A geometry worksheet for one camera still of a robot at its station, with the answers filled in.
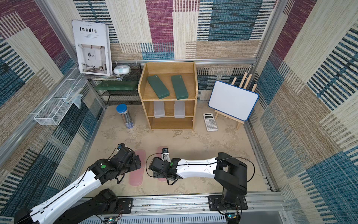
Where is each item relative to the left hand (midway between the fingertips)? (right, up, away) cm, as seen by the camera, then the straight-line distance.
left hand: (135, 162), depth 79 cm
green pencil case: (+12, +44, +7) cm, 46 cm away
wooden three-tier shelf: (+19, +41, +4) cm, 46 cm away
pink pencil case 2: (+11, +3, +16) cm, 19 cm away
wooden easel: (+67, +47, +10) cm, 82 cm away
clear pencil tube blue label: (-11, +30, +10) cm, 34 cm away
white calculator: (+48, +21, +28) cm, 59 cm away
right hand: (+14, -5, +2) cm, 15 cm away
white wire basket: (-38, +29, -7) cm, 49 cm away
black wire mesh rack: (-29, +42, +40) cm, 65 cm away
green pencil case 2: (+25, +44, +6) cm, 51 cm away
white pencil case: (+12, +31, +12) cm, 35 cm away
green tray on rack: (-19, +47, +19) cm, 54 cm away
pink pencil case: (-2, -11, +8) cm, 14 cm away
